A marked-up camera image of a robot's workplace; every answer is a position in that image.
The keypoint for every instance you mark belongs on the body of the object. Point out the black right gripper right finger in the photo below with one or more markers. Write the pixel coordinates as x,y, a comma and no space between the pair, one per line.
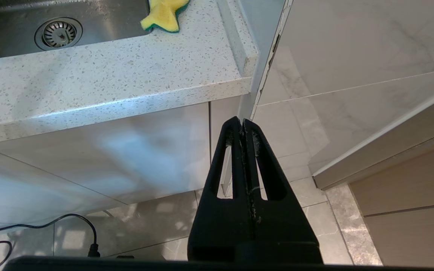
285,233

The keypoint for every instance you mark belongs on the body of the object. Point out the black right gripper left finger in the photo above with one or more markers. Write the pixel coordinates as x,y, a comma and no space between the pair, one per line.
220,226

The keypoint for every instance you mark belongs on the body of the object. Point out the yellow green sponge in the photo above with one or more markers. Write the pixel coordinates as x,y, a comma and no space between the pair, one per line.
164,19

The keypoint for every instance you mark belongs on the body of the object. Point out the metal sink drain strainer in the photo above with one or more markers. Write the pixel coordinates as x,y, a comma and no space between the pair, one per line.
58,34

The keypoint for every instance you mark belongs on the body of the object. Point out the stainless steel sink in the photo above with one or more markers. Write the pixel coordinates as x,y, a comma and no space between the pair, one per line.
6,41

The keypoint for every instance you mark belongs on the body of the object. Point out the narrow glossy cabinet door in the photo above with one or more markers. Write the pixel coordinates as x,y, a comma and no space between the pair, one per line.
220,116

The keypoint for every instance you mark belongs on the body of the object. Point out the light wooden cabinet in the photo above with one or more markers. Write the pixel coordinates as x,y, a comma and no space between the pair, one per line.
409,188

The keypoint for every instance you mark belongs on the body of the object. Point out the wide glossy cabinet door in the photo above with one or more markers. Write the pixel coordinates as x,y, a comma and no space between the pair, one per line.
89,158

